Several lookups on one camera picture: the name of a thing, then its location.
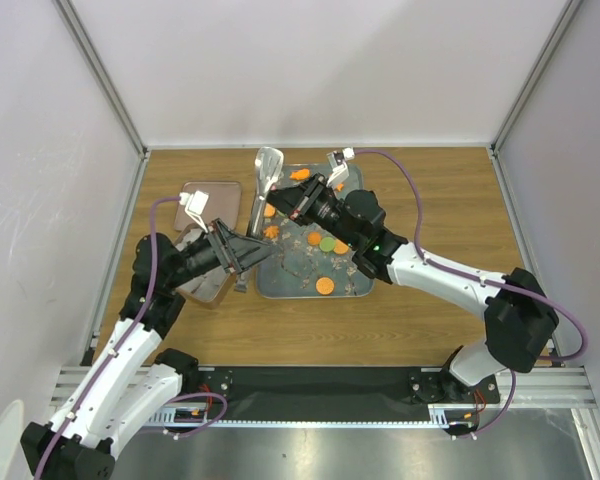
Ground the orange fish cookie left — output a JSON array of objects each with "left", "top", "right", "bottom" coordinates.
[{"left": 289, "top": 168, "right": 311, "bottom": 181}]

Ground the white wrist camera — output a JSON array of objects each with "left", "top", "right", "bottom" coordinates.
[
  {"left": 178, "top": 190, "right": 209, "bottom": 232},
  {"left": 327, "top": 147, "right": 355, "bottom": 188}
]

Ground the brown tin lid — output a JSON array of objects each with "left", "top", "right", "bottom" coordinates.
[{"left": 180, "top": 181, "right": 242, "bottom": 228}]

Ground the floral blue serving tray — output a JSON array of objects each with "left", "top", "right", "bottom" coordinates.
[{"left": 255, "top": 162, "right": 376, "bottom": 300}]

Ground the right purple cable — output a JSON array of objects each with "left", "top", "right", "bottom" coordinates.
[{"left": 352, "top": 147, "right": 590, "bottom": 446}]

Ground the purple cable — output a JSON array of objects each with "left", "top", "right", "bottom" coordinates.
[
  {"left": 32, "top": 195, "right": 230, "bottom": 480},
  {"left": 352, "top": 147, "right": 590, "bottom": 446}
]

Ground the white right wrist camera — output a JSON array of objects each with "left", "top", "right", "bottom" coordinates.
[{"left": 327, "top": 147, "right": 355, "bottom": 188}]

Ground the orange round cookie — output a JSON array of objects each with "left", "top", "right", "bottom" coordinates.
[
  {"left": 333, "top": 240, "right": 350, "bottom": 255},
  {"left": 315, "top": 277, "right": 335, "bottom": 296},
  {"left": 264, "top": 204, "right": 276, "bottom": 218}
]

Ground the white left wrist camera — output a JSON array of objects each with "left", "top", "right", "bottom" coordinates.
[{"left": 178, "top": 190, "right": 209, "bottom": 232}]

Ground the orange flower cookie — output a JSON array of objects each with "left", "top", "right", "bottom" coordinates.
[{"left": 263, "top": 225, "right": 280, "bottom": 239}]

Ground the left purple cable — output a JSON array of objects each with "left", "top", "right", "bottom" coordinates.
[{"left": 32, "top": 195, "right": 230, "bottom": 480}]

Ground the orange round cookie right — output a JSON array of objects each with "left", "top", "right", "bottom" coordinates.
[{"left": 333, "top": 240, "right": 350, "bottom": 255}]

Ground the orange round cookie left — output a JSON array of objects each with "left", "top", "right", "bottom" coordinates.
[{"left": 264, "top": 204, "right": 276, "bottom": 218}]

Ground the brown cookie tin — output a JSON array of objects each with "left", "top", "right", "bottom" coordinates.
[{"left": 175, "top": 224, "right": 237, "bottom": 310}]

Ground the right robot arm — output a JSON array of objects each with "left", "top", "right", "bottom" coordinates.
[{"left": 267, "top": 174, "right": 559, "bottom": 402}]

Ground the orange waffle cookie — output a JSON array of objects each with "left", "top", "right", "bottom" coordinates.
[{"left": 307, "top": 232, "right": 322, "bottom": 246}]

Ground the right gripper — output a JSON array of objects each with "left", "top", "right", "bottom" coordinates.
[{"left": 260, "top": 173, "right": 361, "bottom": 250}]

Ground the orange round cookie bottom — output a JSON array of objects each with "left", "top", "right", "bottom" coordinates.
[{"left": 315, "top": 277, "right": 335, "bottom": 296}]

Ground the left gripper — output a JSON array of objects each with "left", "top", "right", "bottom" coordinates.
[{"left": 165, "top": 218, "right": 279, "bottom": 289}]

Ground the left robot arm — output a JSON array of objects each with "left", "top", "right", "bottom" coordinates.
[{"left": 20, "top": 219, "right": 274, "bottom": 479}]

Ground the green round cookie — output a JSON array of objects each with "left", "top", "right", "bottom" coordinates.
[{"left": 319, "top": 237, "right": 336, "bottom": 253}]

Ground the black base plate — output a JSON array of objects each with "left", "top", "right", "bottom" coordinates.
[{"left": 197, "top": 366, "right": 501, "bottom": 423}]

